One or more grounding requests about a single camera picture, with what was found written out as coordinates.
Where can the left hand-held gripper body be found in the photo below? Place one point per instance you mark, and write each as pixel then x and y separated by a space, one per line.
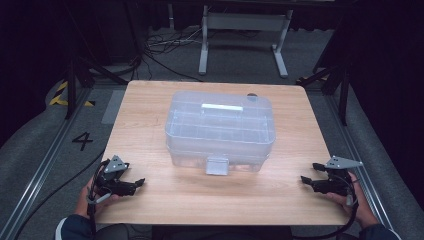
pixel 106 180

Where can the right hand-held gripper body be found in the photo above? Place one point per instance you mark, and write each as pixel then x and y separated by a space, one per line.
pixel 336 185

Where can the clear plastic storage box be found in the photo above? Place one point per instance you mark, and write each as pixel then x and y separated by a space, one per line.
pixel 220 130

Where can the person's right hand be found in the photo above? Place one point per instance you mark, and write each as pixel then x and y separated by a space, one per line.
pixel 361 210

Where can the person's left hand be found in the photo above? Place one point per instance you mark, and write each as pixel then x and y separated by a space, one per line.
pixel 83 206

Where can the black tripod stand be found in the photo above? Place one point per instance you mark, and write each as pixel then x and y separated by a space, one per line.
pixel 70 90
pixel 343 96

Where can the grey metal floor rail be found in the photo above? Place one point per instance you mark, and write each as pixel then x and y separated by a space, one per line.
pixel 353 143
pixel 43 170

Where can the grey metal stand frame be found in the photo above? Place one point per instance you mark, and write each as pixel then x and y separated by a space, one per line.
pixel 245 21

